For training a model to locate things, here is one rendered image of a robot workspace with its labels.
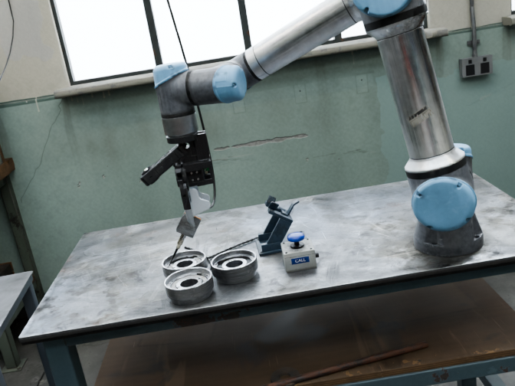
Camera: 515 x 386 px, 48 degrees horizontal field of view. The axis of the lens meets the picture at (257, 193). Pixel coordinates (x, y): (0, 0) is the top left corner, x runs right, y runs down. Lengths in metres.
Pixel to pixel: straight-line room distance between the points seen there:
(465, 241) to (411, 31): 0.48
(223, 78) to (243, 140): 1.70
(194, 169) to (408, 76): 0.49
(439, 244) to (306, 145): 1.69
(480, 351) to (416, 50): 0.72
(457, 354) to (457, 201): 0.45
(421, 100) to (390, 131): 1.89
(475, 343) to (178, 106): 0.88
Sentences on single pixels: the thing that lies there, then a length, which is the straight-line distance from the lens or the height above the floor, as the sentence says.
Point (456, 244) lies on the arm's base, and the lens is 1.31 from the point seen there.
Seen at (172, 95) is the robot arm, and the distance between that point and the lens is 1.24.
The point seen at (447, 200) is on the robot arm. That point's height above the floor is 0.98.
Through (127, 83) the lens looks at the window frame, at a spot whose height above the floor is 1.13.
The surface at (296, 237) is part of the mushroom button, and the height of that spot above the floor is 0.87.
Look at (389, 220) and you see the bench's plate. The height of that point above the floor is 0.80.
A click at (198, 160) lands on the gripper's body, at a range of 1.29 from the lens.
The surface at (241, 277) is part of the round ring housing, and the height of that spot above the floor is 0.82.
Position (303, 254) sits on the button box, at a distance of 1.29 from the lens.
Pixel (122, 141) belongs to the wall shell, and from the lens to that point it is 2.92.
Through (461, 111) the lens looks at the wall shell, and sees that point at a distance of 3.10.
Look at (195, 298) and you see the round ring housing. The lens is 1.24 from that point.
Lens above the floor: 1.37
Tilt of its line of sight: 18 degrees down
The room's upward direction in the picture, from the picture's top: 9 degrees counter-clockwise
